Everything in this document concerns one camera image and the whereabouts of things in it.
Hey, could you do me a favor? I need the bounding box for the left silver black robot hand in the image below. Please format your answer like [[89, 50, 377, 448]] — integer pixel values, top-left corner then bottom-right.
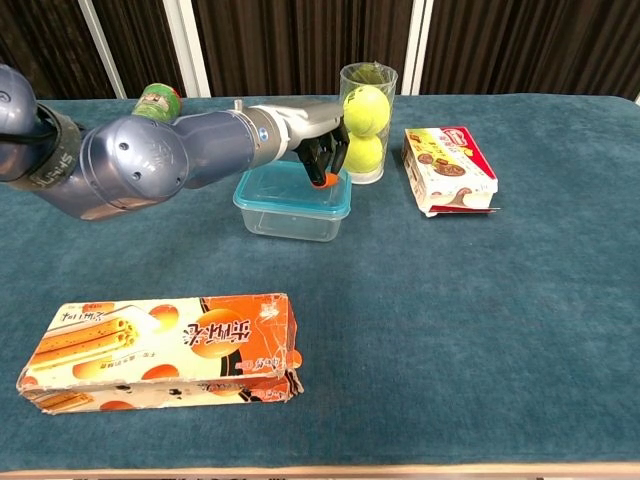
[[272, 99, 352, 190]]

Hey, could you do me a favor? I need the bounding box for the blue plastic lid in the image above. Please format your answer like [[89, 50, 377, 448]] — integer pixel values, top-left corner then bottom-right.
[[232, 159, 353, 221]]

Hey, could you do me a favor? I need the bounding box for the clear plastic container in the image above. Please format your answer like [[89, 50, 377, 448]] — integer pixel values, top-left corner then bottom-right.
[[239, 199, 349, 243]]

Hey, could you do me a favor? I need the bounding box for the red white cookie box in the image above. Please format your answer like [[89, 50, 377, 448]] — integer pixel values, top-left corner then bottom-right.
[[402, 126, 501, 218]]

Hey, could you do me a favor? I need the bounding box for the orange egg roll box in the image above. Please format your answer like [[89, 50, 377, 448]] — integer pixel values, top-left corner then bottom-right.
[[17, 292, 305, 415]]

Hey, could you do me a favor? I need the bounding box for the yellow tennis ball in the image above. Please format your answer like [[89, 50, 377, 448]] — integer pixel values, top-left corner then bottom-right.
[[342, 132, 385, 175], [342, 84, 391, 137]]

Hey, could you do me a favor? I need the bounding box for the clear tennis ball tube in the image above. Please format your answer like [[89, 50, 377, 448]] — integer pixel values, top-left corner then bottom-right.
[[339, 62, 399, 186]]

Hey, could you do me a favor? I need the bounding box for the dark pleated curtain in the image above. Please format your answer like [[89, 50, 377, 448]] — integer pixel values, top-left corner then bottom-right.
[[0, 0, 640, 104]]

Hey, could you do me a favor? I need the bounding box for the green chips can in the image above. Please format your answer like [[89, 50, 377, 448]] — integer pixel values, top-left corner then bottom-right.
[[130, 82, 183, 124]]

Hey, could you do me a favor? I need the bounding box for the teal table cloth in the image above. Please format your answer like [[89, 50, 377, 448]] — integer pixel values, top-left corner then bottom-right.
[[0, 93, 640, 474]]

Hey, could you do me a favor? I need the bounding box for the white partition post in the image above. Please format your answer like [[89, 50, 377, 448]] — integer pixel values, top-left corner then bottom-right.
[[77, 0, 127, 100], [401, 0, 435, 96], [163, 0, 212, 99]]

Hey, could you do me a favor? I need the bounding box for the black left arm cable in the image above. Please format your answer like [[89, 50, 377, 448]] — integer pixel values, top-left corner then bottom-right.
[[0, 102, 59, 147]]

